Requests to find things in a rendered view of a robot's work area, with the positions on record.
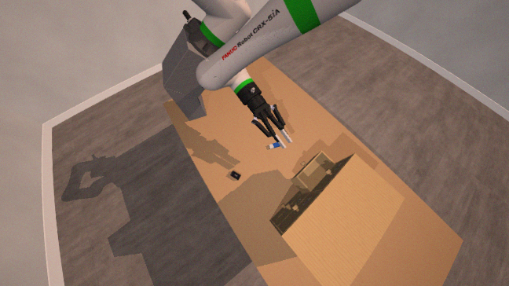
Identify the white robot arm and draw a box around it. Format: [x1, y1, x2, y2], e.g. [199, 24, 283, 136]
[183, 0, 361, 105]

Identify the small tan wooden chest of drawers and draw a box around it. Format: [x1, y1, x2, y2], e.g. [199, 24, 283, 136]
[270, 153, 405, 286]

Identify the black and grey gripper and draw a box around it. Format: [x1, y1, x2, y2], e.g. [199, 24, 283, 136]
[247, 95, 292, 149]

